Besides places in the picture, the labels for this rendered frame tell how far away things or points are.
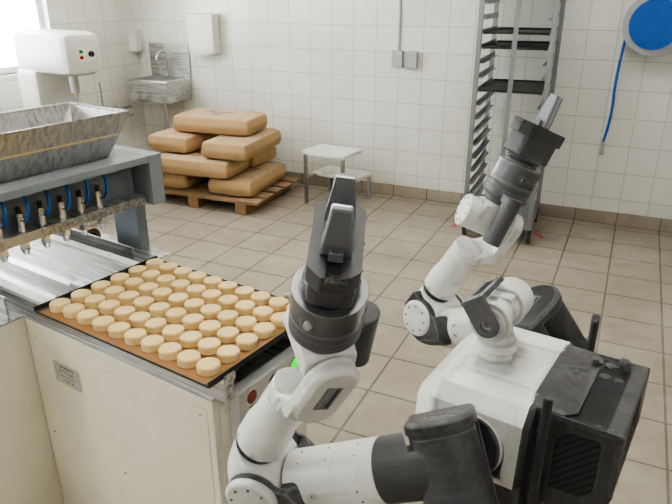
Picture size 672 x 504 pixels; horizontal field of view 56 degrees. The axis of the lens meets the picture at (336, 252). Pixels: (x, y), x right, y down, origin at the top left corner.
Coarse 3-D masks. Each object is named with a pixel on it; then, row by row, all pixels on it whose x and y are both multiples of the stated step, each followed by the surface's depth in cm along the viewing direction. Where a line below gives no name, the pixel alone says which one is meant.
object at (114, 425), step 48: (48, 336) 164; (48, 384) 173; (96, 384) 158; (144, 384) 145; (96, 432) 166; (144, 432) 152; (192, 432) 141; (96, 480) 175; (144, 480) 160; (192, 480) 147
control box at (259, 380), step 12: (288, 348) 153; (276, 360) 148; (288, 360) 149; (264, 372) 143; (240, 384) 139; (252, 384) 139; (264, 384) 143; (240, 396) 136; (240, 408) 137; (240, 420) 138
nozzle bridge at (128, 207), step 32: (96, 160) 187; (128, 160) 187; (160, 160) 196; (0, 192) 157; (32, 192) 163; (64, 192) 180; (128, 192) 199; (160, 192) 199; (32, 224) 174; (64, 224) 177; (128, 224) 210
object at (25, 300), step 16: (0, 288) 172; (16, 288) 170; (16, 304) 170; (32, 304) 165; (48, 320) 163; (80, 336) 157; (112, 352) 151; (160, 368) 142; (192, 384) 137; (224, 384) 130; (224, 400) 132
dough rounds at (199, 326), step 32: (96, 288) 166; (128, 288) 168; (160, 288) 165; (192, 288) 165; (224, 288) 165; (64, 320) 153; (96, 320) 149; (128, 320) 153; (160, 320) 149; (192, 320) 149; (224, 320) 150; (256, 320) 149; (160, 352) 136; (192, 352) 136; (224, 352) 136
